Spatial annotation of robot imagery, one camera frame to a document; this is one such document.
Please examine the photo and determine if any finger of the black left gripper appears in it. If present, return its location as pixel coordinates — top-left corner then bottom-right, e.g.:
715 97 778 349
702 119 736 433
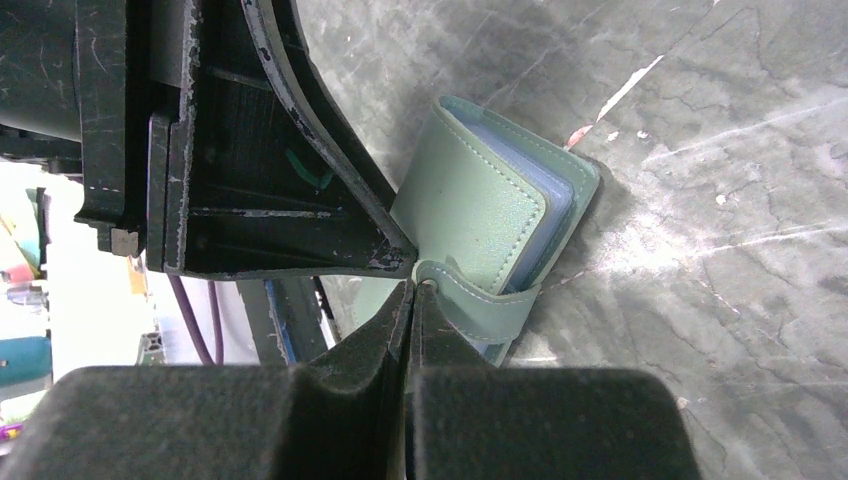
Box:
271 0 395 206

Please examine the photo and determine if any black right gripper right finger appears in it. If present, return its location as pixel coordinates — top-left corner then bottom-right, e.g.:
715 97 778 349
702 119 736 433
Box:
406 284 701 479

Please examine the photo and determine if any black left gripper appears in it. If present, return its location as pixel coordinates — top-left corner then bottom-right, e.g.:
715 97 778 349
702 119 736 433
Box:
1 1 417 280

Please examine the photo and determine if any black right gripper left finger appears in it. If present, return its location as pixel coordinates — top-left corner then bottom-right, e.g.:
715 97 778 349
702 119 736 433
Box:
1 282 414 479

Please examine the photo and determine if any green card holder wallet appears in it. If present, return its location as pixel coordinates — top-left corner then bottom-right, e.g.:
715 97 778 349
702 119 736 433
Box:
391 96 600 365

